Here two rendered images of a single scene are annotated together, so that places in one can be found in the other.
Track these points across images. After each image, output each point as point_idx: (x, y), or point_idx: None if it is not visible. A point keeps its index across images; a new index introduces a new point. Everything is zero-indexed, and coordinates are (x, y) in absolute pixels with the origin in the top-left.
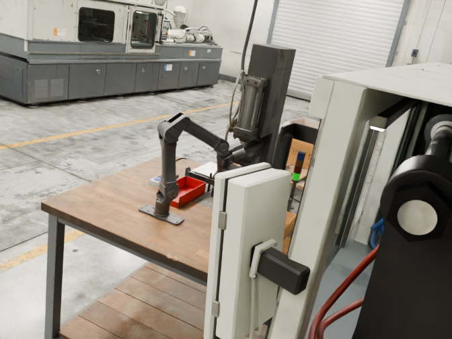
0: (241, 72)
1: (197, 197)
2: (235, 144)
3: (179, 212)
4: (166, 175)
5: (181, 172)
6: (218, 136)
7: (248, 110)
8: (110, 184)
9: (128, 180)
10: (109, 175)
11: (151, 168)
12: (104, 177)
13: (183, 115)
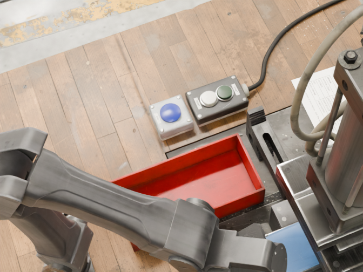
0: (352, 21)
1: (226, 216)
2: (251, 245)
3: (125, 266)
4: (32, 241)
5: (287, 73)
6: (158, 240)
7: (343, 164)
8: (67, 85)
9: (119, 77)
10: (96, 41)
11: (220, 32)
12: (76, 51)
13: (7, 178)
